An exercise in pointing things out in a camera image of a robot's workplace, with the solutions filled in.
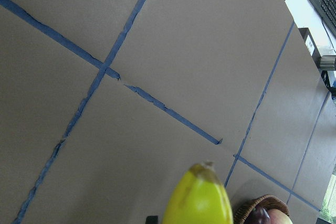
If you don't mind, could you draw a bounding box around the brown wicker basket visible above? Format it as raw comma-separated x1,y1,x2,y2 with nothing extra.
233,194,290,223

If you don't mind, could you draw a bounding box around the pale peach fruit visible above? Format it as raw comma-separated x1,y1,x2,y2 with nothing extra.
267,209,293,224

